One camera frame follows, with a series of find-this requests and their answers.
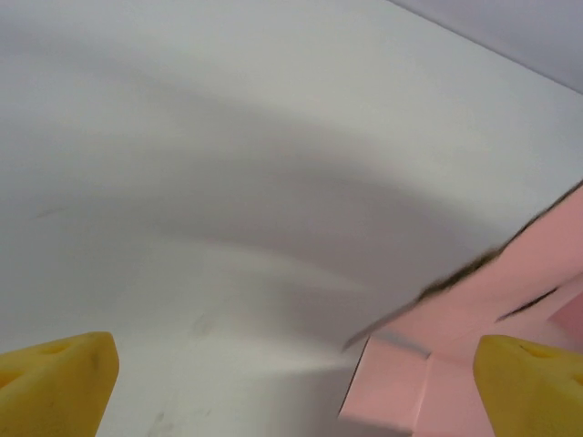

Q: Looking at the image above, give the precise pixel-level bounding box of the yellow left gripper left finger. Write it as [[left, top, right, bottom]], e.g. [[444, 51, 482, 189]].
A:
[[0, 330, 120, 437]]

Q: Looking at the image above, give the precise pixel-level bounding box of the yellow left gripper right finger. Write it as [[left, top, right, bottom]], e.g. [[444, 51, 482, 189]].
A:
[[472, 334, 583, 437]]

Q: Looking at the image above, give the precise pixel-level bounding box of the pink paper box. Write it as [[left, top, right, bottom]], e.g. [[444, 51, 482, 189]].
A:
[[337, 179, 583, 437]]

